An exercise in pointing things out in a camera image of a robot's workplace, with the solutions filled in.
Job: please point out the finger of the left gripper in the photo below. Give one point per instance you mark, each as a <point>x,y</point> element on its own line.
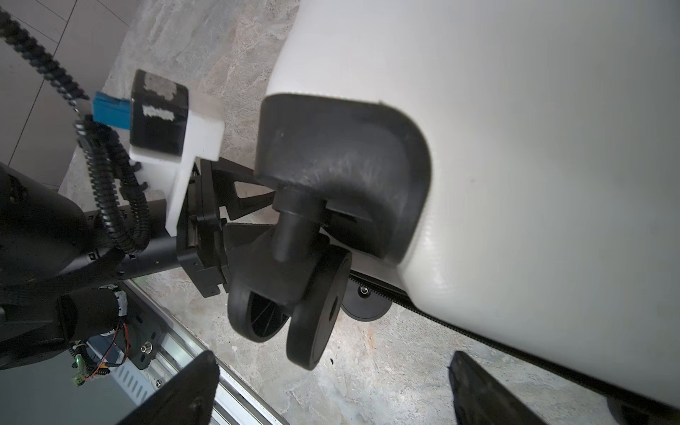
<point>237,189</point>

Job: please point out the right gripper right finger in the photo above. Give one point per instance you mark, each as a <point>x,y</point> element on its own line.
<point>478,398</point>

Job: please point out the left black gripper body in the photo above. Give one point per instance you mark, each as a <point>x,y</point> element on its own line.
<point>175,136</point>

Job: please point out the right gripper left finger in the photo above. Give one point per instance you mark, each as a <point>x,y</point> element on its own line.
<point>188,398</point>

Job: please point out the white suitcase with black lining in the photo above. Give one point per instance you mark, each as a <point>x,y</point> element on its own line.
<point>511,167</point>

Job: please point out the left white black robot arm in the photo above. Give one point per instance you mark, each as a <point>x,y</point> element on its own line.
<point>51,250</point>

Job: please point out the left circuit board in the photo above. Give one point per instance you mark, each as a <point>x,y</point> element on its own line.
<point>87,366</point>

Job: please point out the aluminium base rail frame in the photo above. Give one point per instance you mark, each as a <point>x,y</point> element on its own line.
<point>163,367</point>

